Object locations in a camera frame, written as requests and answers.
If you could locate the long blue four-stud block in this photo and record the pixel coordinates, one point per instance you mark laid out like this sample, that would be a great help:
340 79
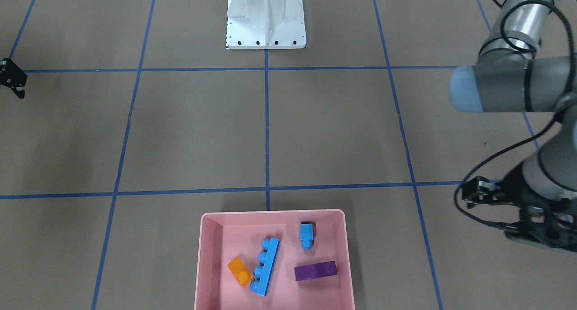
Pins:
266 262

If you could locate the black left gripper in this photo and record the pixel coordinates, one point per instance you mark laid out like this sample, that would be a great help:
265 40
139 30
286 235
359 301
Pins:
531 195

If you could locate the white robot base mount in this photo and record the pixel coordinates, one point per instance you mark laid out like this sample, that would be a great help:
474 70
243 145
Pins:
265 25

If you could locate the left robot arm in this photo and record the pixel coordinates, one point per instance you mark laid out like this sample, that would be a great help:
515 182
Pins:
527 64

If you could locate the small blue block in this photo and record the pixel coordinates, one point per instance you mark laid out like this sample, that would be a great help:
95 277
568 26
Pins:
307 235

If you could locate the orange sloped block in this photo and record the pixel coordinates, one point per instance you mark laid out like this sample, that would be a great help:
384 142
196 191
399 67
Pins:
240 272

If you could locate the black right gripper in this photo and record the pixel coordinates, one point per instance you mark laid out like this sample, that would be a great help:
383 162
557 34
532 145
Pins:
12 77

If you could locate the purple sloped block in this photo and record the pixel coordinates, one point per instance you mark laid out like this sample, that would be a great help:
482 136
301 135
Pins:
316 270

